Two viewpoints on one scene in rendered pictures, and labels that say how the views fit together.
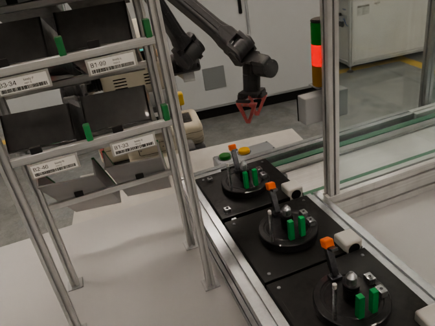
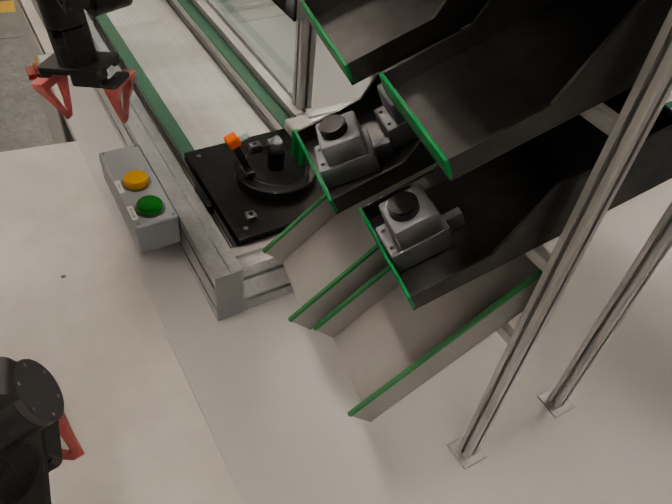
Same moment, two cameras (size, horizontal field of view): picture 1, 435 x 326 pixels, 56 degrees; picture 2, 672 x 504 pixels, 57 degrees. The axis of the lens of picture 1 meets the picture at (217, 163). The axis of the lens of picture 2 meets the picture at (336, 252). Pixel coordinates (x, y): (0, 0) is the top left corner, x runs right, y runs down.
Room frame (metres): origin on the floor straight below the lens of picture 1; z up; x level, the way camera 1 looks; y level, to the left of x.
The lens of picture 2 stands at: (1.19, 0.75, 1.65)
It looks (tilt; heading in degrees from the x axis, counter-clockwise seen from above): 45 degrees down; 251
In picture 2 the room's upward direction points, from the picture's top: 7 degrees clockwise
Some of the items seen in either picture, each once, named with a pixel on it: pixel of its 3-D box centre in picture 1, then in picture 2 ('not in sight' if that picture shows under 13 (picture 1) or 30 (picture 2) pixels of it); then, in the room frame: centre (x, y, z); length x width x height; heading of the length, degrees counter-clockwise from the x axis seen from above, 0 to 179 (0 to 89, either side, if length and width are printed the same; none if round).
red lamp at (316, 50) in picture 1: (322, 53); not in sight; (0.96, -0.29, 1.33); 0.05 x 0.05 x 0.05
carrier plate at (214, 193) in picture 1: (246, 187); (275, 179); (1.03, -0.07, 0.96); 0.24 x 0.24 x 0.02; 16
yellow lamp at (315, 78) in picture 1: (322, 74); not in sight; (0.96, -0.29, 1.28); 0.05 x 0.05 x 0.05
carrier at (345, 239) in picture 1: (287, 218); not in sight; (0.78, -0.14, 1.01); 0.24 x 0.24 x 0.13; 16
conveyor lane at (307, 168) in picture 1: (339, 176); (222, 111); (1.08, -0.37, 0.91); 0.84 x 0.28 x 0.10; 106
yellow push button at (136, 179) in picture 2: (244, 151); (136, 181); (1.26, -0.10, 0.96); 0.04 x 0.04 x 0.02
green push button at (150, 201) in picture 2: (224, 157); (149, 207); (1.24, -0.03, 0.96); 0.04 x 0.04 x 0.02
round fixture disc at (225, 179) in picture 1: (245, 182); (275, 170); (1.03, -0.07, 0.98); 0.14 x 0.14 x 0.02
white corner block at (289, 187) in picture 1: (292, 191); (300, 131); (0.96, -0.19, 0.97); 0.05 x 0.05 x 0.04; 16
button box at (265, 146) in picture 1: (245, 159); (139, 195); (1.26, -0.10, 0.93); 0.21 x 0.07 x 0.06; 106
